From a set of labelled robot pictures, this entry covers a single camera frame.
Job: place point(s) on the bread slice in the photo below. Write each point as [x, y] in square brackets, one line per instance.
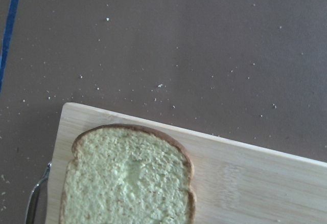
[127, 174]

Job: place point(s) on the wooden cutting board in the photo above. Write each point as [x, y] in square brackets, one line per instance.
[234, 182]

